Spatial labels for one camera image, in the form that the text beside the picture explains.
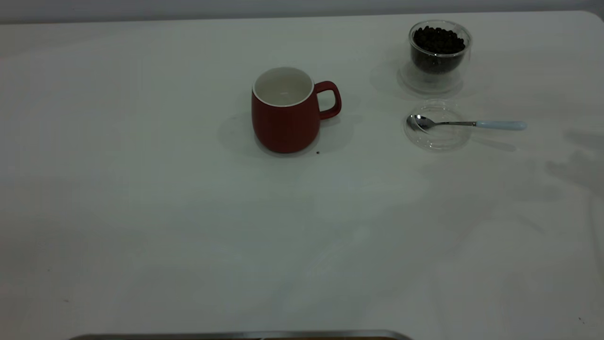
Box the glass cup of coffee beans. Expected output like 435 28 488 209
411 26 467 75

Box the clear glass saucer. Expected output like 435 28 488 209
404 100 472 152

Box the double-wall clear glass cup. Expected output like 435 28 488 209
407 20 473 94

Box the red ceramic mug white inside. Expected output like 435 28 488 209
251 67 342 154

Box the steel spoon pale blue handle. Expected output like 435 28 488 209
406 115 528 134

